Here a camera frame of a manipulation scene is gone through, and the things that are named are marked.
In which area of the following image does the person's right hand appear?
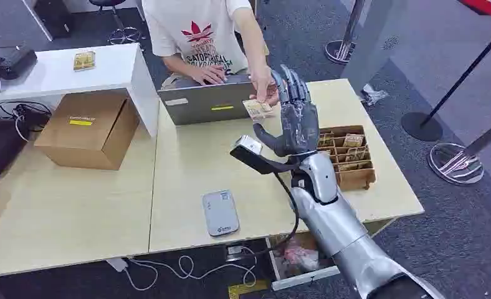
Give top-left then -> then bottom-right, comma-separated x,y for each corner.
188,64 -> 228,86

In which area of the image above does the person's left hand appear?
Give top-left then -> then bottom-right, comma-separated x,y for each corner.
249,65 -> 280,107

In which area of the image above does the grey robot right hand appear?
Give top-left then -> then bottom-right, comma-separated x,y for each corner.
252,64 -> 321,158

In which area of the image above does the grey laptop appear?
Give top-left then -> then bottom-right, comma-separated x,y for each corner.
158,80 -> 258,126

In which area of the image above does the person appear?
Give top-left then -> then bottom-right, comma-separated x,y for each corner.
141,0 -> 280,107

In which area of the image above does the wooden card box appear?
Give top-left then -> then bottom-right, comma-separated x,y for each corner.
317,125 -> 377,192

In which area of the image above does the crumpled plastic wrap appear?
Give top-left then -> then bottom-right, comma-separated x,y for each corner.
360,84 -> 389,107

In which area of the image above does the black stool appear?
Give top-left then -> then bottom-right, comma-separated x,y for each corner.
89,0 -> 143,45

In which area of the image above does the grey pillar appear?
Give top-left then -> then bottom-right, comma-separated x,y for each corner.
341,0 -> 410,94

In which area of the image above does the grey power bank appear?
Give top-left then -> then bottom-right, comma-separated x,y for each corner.
202,189 -> 241,238

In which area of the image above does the yellow card pack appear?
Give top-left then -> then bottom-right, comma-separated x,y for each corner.
72,50 -> 97,72

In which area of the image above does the pink bag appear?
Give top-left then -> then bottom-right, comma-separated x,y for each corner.
284,247 -> 320,272

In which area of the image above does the brown cardboard box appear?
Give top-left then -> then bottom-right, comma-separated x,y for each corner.
34,91 -> 141,171

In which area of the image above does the floor power socket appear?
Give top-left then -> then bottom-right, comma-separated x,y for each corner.
226,245 -> 247,262

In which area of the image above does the white desk shelf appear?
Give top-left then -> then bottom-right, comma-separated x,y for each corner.
0,42 -> 160,139

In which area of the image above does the white-rimmed bin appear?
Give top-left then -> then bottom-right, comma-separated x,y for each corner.
266,232 -> 342,292

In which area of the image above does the black cabinet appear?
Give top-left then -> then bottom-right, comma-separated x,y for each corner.
33,0 -> 75,40

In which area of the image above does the black device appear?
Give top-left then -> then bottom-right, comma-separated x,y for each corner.
0,45 -> 38,82

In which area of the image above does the white charger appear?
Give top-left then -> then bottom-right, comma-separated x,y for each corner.
105,257 -> 130,273

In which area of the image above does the black bag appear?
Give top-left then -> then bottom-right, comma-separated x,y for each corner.
0,118 -> 31,179

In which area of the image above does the red barrier belt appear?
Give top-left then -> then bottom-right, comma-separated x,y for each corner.
458,0 -> 491,24

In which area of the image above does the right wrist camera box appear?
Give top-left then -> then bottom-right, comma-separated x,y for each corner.
230,135 -> 301,176

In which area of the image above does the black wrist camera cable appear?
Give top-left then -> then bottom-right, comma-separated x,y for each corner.
245,172 -> 300,260

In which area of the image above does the chrome stanchion post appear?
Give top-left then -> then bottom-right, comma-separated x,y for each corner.
325,0 -> 367,65
427,115 -> 491,186

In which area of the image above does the black stanchion post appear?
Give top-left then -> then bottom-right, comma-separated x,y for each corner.
401,22 -> 491,143

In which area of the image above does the white cable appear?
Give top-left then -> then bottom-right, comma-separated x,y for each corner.
123,246 -> 258,292

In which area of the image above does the black cable bundle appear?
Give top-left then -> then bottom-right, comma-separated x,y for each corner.
0,101 -> 54,142

